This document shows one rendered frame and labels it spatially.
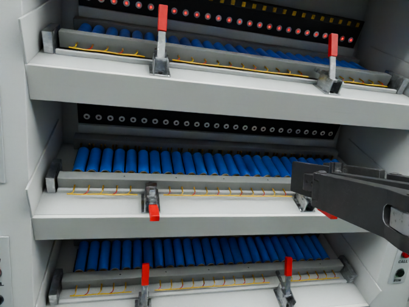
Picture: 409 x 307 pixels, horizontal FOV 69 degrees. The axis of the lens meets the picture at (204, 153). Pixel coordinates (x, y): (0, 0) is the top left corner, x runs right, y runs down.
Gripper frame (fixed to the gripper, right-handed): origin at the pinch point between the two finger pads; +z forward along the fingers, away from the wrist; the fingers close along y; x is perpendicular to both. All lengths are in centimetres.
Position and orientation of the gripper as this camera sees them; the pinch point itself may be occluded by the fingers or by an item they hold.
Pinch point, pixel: (332, 181)
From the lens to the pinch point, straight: 29.4
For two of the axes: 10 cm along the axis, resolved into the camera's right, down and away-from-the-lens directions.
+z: -2.4, -0.6, 9.7
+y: 9.7, 0.5, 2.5
